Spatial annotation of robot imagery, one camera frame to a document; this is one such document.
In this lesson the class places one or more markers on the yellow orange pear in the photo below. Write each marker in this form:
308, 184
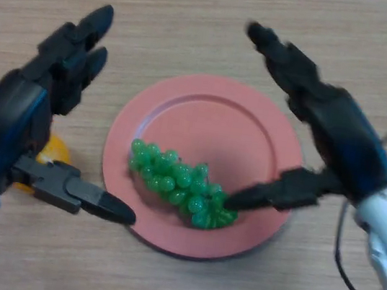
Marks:
55, 151

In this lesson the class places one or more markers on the green grapes bunch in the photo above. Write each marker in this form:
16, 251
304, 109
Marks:
177, 182

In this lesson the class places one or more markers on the pink round plate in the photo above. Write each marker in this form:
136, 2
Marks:
218, 127

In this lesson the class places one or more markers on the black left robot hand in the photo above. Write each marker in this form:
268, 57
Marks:
8, 117

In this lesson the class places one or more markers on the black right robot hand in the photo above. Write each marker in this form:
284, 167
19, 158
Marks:
347, 139

